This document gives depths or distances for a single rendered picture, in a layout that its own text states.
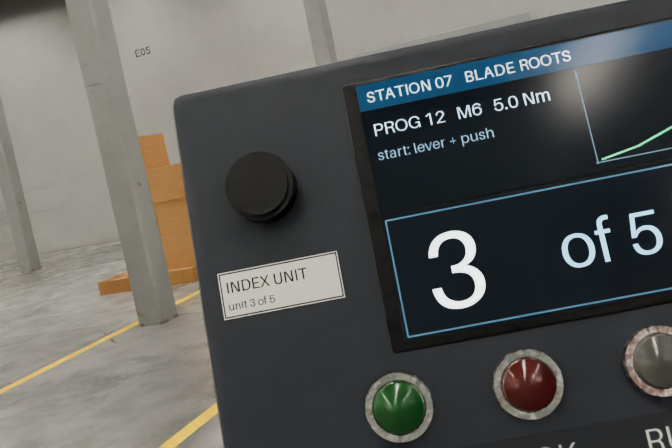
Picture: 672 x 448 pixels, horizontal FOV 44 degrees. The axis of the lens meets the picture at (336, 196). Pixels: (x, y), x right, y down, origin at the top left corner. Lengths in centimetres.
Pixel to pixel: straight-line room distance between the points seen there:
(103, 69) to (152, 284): 173
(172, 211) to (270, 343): 850
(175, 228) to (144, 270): 212
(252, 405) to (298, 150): 10
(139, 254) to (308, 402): 644
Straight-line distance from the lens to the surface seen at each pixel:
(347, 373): 33
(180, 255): 884
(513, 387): 32
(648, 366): 33
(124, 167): 671
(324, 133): 34
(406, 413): 32
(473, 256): 33
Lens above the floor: 123
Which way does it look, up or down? 4 degrees down
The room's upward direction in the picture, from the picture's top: 12 degrees counter-clockwise
